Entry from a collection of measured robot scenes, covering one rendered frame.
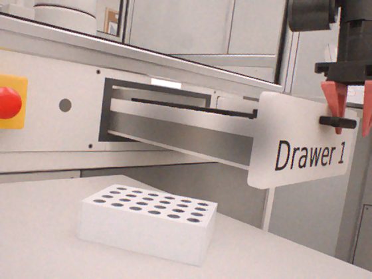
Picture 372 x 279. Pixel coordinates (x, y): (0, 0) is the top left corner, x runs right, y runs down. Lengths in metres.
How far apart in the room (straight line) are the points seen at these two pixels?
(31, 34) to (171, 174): 0.41
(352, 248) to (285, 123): 1.12
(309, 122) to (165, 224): 0.25
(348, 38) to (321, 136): 0.14
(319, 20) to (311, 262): 0.33
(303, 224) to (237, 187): 1.40
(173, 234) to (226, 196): 0.65
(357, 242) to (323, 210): 0.84
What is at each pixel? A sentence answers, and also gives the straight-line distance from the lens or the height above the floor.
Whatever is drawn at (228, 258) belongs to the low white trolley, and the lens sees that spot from 0.36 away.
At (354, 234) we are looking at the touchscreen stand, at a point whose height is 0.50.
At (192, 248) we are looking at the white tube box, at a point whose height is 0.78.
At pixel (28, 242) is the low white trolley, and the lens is 0.35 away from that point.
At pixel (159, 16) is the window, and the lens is 0.72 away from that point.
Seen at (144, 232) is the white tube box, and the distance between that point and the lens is 0.33.
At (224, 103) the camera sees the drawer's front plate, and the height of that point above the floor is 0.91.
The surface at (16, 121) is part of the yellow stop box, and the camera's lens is 0.51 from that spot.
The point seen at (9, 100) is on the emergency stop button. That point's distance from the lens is 0.47.
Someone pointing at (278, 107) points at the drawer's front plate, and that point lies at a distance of 0.41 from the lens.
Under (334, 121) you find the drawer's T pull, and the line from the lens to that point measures 0.48.
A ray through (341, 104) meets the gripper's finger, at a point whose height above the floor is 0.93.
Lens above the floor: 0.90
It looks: 6 degrees down
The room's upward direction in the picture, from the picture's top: 7 degrees clockwise
